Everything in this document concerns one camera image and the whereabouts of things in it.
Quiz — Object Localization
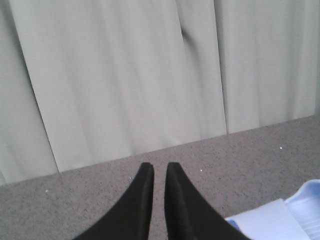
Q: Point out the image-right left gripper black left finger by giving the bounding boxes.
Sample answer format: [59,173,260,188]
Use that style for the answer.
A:
[75,162,154,240]

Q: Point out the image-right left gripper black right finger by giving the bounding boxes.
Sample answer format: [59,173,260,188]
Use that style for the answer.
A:
[164,162,248,240]

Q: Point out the light blue slipper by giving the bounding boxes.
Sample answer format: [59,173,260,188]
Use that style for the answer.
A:
[225,179,320,240]

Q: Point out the pale green curtain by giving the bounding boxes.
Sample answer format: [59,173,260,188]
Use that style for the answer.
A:
[0,0,320,185]

